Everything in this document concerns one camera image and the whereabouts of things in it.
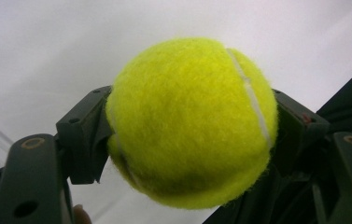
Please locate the yellow tennis ball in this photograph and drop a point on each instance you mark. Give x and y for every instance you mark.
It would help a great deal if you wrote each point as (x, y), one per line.
(192, 124)

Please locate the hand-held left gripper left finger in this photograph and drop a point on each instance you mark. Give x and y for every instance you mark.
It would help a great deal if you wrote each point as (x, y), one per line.
(83, 137)

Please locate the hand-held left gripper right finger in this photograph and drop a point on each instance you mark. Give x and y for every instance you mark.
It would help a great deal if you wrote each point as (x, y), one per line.
(298, 127)

